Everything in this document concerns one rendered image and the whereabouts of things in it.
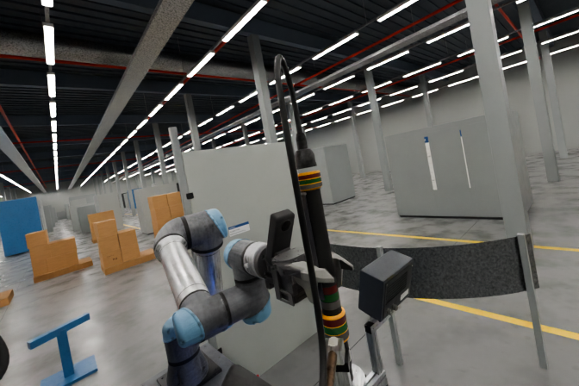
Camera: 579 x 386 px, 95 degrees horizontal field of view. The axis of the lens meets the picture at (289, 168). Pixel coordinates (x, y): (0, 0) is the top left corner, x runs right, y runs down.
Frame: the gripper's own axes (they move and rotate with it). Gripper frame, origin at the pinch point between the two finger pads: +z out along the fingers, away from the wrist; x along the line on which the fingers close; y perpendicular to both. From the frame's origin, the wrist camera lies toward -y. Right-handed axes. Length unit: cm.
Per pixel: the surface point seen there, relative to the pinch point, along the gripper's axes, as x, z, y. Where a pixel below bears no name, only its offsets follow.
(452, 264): -176, -53, 75
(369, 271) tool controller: -59, -39, 31
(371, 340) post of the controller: -52, -38, 56
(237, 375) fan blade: 14.2, -12.6, 14.5
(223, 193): -69, -182, -6
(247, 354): -64, -183, 131
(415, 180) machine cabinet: -585, -264, 64
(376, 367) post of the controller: -52, -39, 67
